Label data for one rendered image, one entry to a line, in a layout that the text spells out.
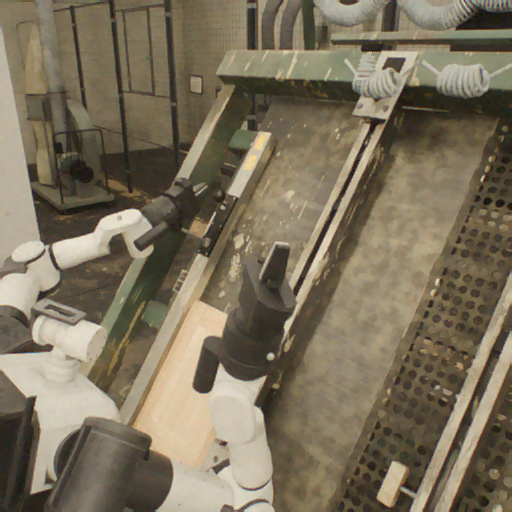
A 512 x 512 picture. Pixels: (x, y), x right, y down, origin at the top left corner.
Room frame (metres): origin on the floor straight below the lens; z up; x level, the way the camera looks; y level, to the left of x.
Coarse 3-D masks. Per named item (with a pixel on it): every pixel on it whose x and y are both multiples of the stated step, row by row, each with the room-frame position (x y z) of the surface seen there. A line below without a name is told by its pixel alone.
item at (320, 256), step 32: (384, 128) 1.24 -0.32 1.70; (352, 160) 1.22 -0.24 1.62; (352, 192) 1.15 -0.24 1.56; (320, 224) 1.14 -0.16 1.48; (352, 224) 1.16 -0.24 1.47; (320, 256) 1.08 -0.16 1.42; (320, 288) 1.07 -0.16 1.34; (288, 320) 1.00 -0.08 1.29; (288, 352) 0.98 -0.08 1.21; (224, 448) 0.86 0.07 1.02
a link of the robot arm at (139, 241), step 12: (144, 216) 1.22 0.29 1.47; (156, 216) 1.21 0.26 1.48; (144, 228) 1.19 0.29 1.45; (156, 228) 1.18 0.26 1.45; (168, 228) 1.20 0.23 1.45; (132, 240) 1.17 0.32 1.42; (144, 240) 1.15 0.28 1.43; (156, 240) 1.17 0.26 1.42; (132, 252) 1.19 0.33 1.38; (144, 252) 1.19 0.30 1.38
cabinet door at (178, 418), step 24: (192, 312) 1.23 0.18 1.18; (216, 312) 1.18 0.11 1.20; (192, 336) 1.17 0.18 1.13; (168, 360) 1.16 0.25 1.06; (192, 360) 1.12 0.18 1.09; (168, 384) 1.10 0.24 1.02; (192, 384) 1.07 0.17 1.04; (144, 408) 1.09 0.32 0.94; (168, 408) 1.06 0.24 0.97; (192, 408) 1.02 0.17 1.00; (168, 432) 1.01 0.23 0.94; (192, 432) 0.98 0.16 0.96; (168, 456) 0.96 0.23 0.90; (192, 456) 0.93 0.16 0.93
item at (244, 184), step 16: (272, 144) 1.49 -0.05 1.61; (256, 160) 1.45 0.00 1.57; (240, 176) 1.44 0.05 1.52; (256, 176) 1.44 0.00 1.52; (240, 192) 1.40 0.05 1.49; (240, 208) 1.39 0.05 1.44; (224, 240) 1.34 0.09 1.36; (192, 272) 1.30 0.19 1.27; (208, 272) 1.30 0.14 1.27; (192, 288) 1.26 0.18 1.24; (176, 304) 1.25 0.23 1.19; (176, 320) 1.21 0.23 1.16; (160, 336) 1.20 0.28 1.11; (160, 352) 1.17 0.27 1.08; (144, 368) 1.16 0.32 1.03; (144, 384) 1.12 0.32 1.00; (128, 400) 1.11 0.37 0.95; (128, 416) 1.08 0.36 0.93
